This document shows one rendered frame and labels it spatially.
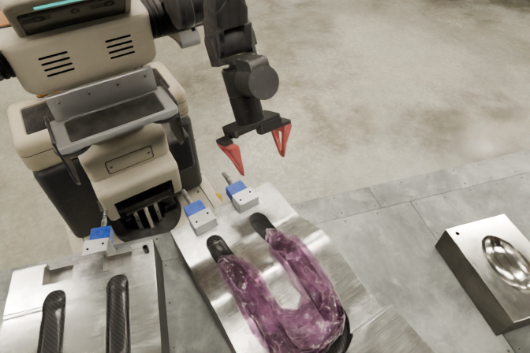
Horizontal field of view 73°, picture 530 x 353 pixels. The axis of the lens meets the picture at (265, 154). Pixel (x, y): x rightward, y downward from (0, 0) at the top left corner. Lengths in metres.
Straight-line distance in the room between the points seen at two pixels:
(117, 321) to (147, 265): 0.11
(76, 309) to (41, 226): 1.40
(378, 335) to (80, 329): 0.50
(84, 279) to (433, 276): 0.70
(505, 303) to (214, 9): 0.73
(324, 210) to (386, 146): 1.44
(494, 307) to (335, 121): 1.75
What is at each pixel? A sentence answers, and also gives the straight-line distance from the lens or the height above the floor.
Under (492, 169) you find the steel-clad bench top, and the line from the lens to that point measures 1.16.
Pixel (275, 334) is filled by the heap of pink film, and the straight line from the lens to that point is 0.67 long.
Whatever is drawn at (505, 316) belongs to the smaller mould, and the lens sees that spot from 0.84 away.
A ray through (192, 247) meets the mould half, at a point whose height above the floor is 0.86.
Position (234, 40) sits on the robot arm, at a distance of 0.65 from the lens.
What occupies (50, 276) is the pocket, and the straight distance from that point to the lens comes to 0.85.
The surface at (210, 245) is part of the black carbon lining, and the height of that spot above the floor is 0.85.
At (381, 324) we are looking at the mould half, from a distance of 0.69.
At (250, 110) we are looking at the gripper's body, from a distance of 0.67.
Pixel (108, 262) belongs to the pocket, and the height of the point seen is 0.86.
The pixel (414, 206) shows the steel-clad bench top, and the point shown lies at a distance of 0.98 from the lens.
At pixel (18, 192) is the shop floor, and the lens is 2.36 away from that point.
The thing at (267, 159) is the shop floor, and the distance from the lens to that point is 2.12.
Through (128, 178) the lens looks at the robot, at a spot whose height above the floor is 0.80.
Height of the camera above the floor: 1.53
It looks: 46 degrees down
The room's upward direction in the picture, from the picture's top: straight up
